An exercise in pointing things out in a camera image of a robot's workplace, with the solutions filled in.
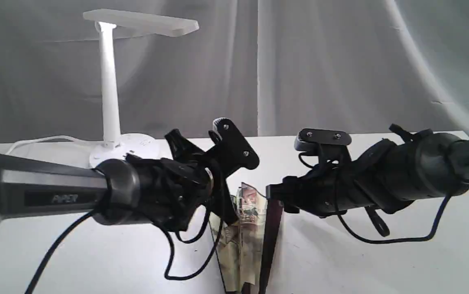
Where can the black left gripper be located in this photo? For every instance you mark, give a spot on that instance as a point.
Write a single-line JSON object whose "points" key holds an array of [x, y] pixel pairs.
{"points": [[171, 191]]}

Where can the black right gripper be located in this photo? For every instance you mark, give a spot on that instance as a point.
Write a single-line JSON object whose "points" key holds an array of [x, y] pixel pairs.
{"points": [[323, 191]]}

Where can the painted folding paper fan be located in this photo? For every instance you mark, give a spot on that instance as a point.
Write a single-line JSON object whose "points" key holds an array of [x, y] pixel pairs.
{"points": [[246, 249]]}

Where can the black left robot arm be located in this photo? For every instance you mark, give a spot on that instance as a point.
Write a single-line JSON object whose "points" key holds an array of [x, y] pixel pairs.
{"points": [[130, 191]]}

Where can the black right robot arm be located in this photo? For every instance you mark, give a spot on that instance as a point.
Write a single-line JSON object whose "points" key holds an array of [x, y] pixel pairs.
{"points": [[386, 176]]}

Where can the white desk lamp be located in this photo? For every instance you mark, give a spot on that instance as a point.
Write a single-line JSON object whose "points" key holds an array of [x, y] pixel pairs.
{"points": [[115, 144]]}

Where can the grey backdrop curtain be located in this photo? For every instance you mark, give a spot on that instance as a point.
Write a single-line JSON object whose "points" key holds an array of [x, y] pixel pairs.
{"points": [[272, 66]]}

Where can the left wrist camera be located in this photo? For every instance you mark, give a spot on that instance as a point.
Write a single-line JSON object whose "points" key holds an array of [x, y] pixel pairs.
{"points": [[231, 150]]}

